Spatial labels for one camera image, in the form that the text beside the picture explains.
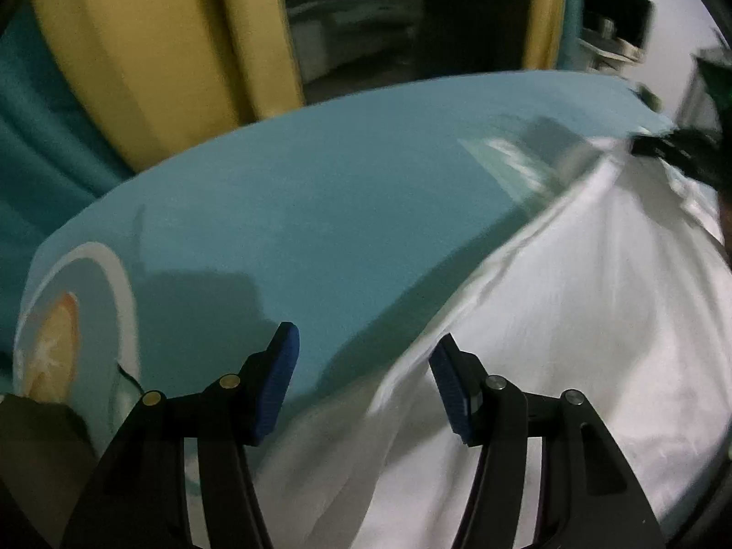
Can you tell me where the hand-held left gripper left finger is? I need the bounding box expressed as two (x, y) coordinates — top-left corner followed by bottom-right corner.
(60, 322), (301, 549)

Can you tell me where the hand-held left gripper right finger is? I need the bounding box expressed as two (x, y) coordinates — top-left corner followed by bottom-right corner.
(429, 333), (667, 549)

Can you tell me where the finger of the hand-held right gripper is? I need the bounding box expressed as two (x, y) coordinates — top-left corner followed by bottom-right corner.
(629, 133), (673, 160)

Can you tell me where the white shirt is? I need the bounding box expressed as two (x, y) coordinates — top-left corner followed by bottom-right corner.
(252, 134), (732, 549)

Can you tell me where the white computer desk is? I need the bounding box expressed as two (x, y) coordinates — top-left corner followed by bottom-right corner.
(577, 37), (647, 75)

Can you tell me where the black monitor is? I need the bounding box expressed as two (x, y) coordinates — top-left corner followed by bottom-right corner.
(583, 0), (653, 49)

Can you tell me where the narrow teal curtain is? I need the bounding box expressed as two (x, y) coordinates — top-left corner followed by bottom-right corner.
(559, 0), (585, 70)

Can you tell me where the narrow yellow curtain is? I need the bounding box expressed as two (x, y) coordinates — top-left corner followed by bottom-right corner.
(523, 0), (567, 70)

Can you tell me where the teal printed blanket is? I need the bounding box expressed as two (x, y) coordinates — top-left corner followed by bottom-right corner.
(14, 71), (678, 470)

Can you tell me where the glass sliding door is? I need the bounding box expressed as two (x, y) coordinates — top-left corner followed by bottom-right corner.
(274, 0), (535, 107)

